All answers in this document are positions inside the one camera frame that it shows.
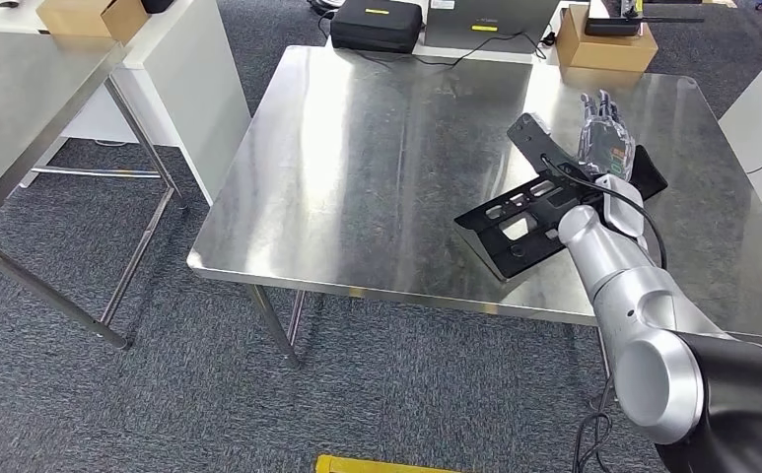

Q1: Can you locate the robot right hand grey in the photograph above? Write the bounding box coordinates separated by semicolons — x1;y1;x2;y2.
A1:
576;89;638;182

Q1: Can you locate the black plastic panel part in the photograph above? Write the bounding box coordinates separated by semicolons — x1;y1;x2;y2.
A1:
453;144;670;283

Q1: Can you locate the stainless steel workbench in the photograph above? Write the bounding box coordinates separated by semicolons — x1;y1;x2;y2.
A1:
186;43;762;367

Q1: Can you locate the cardboard box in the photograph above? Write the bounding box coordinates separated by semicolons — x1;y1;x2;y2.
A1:
35;0;151;44
554;4;660;74

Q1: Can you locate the black device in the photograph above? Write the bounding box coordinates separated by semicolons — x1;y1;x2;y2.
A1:
583;0;707;37

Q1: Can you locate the grey equipment case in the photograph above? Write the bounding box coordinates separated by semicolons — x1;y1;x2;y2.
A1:
423;0;561;55

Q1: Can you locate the black equipment case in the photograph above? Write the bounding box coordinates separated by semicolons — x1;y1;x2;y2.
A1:
329;0;425;55

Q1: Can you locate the yellow floor tape square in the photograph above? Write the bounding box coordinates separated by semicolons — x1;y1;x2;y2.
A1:
314;453;463;473

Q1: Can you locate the stainless steel table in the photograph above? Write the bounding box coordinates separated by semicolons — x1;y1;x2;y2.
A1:
0;29;189;352

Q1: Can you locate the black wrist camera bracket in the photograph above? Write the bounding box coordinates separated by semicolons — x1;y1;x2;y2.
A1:
506;111;594;192

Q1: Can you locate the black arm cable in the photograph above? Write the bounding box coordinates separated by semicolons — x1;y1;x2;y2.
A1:
540;153;669;272

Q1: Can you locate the black tether cable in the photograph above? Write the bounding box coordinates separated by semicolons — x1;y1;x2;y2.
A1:
571;374;618;473

